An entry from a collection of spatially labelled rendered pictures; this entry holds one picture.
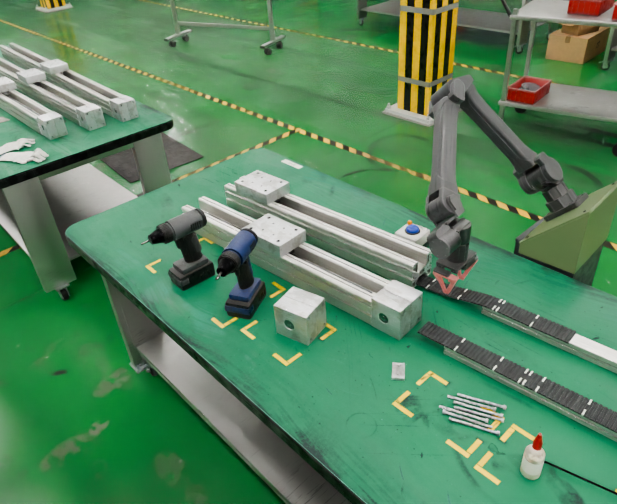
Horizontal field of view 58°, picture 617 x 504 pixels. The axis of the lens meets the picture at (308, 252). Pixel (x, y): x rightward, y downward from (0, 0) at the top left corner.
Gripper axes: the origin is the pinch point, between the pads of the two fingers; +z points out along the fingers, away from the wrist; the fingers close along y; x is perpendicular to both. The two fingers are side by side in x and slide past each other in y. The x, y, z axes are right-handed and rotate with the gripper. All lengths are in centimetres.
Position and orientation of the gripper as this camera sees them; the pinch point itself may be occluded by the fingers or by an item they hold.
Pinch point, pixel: (453, 283)
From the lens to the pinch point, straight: 158.2
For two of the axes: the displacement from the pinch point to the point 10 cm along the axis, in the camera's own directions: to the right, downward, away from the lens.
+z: 0.7, 8.2, 5.7
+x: 7.3, 3.4, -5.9
